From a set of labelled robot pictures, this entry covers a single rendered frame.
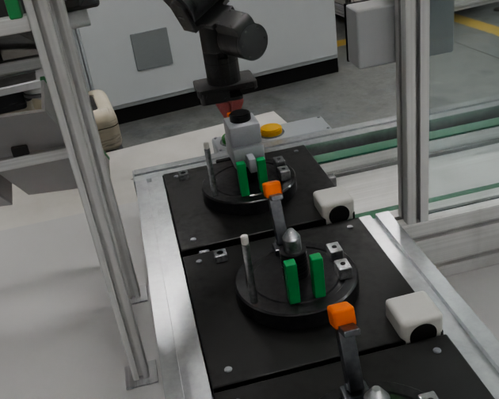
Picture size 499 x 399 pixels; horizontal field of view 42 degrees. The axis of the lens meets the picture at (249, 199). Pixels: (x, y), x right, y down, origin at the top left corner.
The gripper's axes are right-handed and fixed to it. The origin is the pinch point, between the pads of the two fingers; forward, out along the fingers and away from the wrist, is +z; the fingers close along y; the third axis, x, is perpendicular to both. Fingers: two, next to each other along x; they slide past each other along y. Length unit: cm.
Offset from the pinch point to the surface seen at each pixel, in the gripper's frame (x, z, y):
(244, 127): -24.6, -10.4, -1.4
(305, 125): -0.2, 2.1, 13.3
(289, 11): 288, 54, 84
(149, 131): 256, 100, -16
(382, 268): -47.5, 0.8, 8.8
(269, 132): -2.4, 1.0, 6.2
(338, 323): -65, -9, -2
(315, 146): -8.5, 2.7, 12.7
